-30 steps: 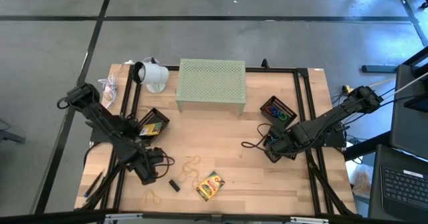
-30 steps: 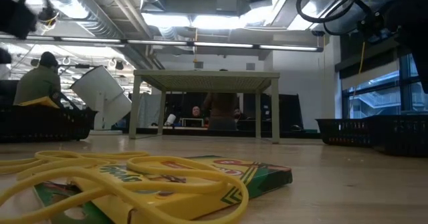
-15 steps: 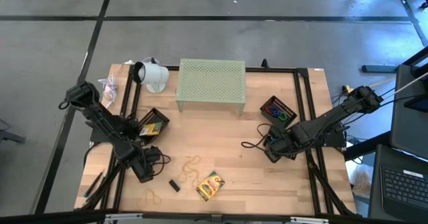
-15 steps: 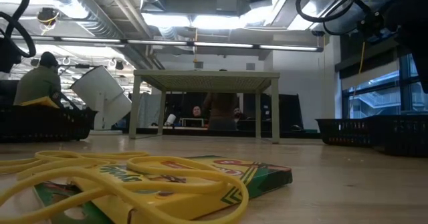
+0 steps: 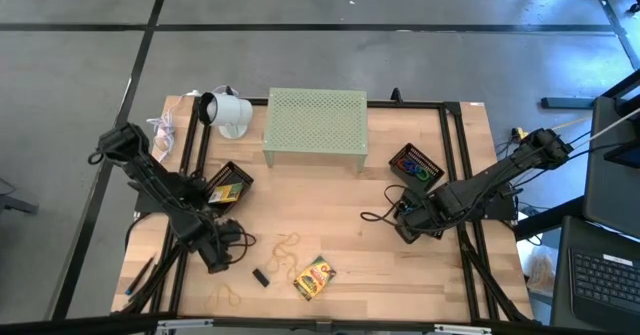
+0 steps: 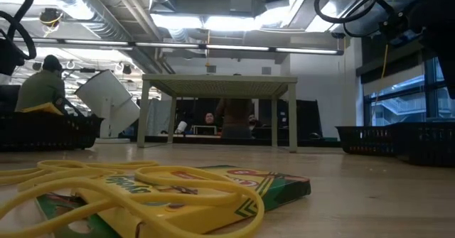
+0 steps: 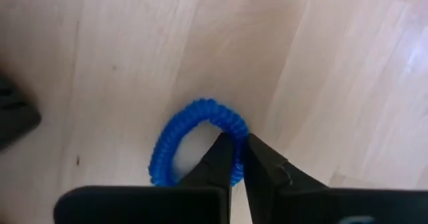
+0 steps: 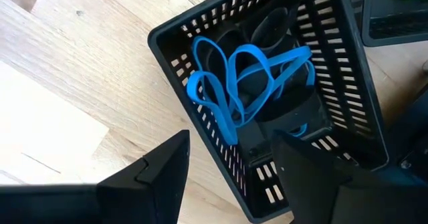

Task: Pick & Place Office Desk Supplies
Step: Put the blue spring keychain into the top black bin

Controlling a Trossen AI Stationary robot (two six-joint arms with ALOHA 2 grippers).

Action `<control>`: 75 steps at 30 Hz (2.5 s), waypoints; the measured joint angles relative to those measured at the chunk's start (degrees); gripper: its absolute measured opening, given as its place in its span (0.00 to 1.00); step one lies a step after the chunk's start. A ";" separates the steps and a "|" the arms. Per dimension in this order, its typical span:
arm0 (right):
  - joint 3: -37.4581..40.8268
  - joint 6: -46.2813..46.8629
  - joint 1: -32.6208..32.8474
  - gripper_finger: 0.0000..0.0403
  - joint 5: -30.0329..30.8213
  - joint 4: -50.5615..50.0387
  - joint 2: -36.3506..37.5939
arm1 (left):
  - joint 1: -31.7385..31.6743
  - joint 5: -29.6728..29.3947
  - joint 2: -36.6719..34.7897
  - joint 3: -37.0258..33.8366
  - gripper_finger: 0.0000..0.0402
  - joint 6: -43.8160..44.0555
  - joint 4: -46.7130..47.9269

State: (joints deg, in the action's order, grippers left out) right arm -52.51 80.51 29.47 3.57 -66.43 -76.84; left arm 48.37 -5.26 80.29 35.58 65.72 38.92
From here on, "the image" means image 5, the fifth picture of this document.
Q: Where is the beige crumpled bag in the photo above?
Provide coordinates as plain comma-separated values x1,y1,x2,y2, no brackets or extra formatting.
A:
524,252,557,296

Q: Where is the yellow green crayon box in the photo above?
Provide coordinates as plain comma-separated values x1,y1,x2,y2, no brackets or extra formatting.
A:
292,255,337,302

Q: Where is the black aluminium table frame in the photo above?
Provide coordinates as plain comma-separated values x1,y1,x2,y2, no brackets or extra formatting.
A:
112,94,541,326

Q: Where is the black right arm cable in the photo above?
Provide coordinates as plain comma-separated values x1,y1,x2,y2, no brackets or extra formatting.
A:
359,184,407,225

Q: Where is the small black rectangular block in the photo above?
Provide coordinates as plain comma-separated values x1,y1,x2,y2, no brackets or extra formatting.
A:
251,267,272,289

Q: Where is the dark grey computer case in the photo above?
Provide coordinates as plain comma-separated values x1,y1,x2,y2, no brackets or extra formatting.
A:
582,82,640,240

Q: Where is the grey chair base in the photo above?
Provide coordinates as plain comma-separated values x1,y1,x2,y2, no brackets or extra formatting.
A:
0,177,40,217

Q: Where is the black mesh basket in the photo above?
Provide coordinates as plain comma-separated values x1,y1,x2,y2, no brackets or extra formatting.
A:
204,160,255,216
388,142,445,195
393,188,450,240

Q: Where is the white lamp power cable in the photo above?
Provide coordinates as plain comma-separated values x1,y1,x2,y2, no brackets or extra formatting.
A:
145,85,237,152

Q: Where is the black laptop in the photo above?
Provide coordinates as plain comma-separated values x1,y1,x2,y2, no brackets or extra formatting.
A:
549,214,640,335

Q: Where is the white desk spotlight lamp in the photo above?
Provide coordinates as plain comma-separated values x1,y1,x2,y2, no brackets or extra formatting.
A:
198,90,254,141

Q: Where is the green perforated metal shelf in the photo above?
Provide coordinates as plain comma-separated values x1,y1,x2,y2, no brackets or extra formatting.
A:
261,87,370,174

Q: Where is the dark pencil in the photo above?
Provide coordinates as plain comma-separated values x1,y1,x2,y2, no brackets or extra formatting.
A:
124,252,158,297

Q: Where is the yellow extension cord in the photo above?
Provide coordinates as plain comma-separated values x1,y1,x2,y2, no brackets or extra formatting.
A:
513,116,594,144

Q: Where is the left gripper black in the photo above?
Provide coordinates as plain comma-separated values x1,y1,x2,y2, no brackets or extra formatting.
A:
192,219,246,275

